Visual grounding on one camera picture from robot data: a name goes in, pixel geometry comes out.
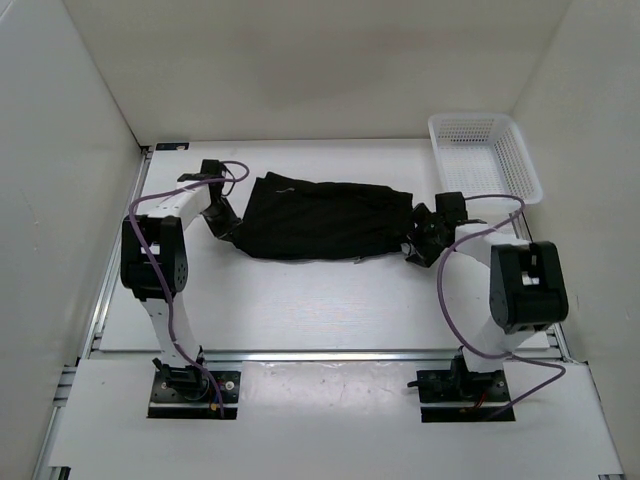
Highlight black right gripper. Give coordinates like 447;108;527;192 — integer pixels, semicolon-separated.
388;202;446;267

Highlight aluminium front rail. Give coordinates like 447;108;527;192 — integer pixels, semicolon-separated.
199;347;561;365

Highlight black shorts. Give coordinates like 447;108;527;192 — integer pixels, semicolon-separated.
233;172;413;261

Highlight aluminium left side rail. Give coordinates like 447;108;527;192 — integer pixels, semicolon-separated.
31;145;155;479

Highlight aluminium right side rail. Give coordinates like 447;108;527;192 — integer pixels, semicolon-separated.
514;213;569;359

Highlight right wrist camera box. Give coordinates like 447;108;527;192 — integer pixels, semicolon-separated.
435;192;468;224

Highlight white perforated plastic basket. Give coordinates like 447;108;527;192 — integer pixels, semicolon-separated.
428;113;543;215

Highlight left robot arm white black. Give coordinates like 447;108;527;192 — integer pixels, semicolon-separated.
120;160;250;405

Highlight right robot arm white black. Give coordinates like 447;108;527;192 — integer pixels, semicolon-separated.
408;192;569;402

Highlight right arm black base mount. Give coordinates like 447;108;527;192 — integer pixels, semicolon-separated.
407;353;516;423

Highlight aluminium rail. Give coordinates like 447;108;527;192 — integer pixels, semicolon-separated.
199;347;561;365
31;145;155;479
514;213;569;359

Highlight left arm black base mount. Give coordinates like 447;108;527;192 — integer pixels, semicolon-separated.
147;358;241;420

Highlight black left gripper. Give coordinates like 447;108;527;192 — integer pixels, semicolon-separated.
201;196;241;243

